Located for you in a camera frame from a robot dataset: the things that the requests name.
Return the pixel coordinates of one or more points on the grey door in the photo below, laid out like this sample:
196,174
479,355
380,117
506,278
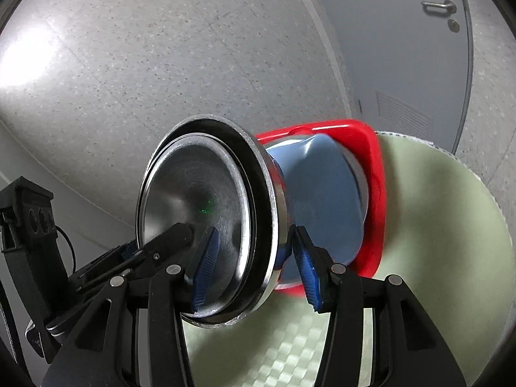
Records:
395,48

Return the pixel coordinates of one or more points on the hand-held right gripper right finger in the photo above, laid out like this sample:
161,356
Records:
306,266

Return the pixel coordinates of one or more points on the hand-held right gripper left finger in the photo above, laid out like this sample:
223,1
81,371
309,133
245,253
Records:
205,266

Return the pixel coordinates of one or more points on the small steel bowl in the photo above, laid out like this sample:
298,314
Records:
189,185

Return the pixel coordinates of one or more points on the red plastic basin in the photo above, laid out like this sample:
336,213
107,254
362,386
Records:
373,161

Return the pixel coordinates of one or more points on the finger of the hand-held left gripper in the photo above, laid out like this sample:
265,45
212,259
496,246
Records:
161,244

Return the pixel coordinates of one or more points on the large steel bowl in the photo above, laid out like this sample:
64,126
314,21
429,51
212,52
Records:
258,177

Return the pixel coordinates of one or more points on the round door lock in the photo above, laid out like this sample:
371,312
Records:
454,25

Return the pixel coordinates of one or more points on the blue plastic basin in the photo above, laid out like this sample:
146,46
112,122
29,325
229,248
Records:
318,193

